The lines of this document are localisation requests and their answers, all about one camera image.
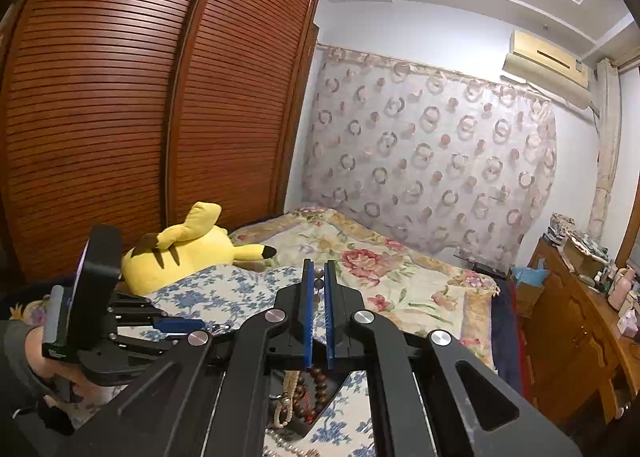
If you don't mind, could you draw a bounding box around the white pearl necklace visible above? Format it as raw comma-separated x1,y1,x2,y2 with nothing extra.
264,369,321,457

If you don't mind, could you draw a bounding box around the floral quilt bedspread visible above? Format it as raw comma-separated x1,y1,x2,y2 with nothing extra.
230,206,499,368

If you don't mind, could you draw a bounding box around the brown louvered wooden wardrobe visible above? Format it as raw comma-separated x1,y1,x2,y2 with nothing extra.
1,0,319,284

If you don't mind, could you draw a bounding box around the person left hand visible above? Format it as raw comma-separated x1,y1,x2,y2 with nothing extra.
24,327,116,405

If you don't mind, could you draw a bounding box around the wooden dresser cabinet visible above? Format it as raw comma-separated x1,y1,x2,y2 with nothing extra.
522,239,639,432

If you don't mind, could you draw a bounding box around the yellow Pikachu plush toy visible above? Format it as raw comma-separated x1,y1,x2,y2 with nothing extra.
122,202,277,295

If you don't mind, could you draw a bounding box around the pink bottle on dresser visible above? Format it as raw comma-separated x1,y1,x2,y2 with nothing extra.
608,266,636,311

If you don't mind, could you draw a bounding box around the teal tissue box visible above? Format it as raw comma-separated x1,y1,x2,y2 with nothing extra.
511,258,550,288

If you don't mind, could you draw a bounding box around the circle patterned sheer curtain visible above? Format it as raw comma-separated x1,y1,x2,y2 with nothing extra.
302,46,556,269

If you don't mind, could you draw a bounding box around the beige side curtain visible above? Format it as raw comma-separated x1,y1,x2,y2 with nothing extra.
588,58,622,241

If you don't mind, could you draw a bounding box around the wall air conditioner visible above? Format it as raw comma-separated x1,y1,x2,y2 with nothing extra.
503,30,592,110

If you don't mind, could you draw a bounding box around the dark wooden bead bracelet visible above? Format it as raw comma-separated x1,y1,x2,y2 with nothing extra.
290,368,334,426

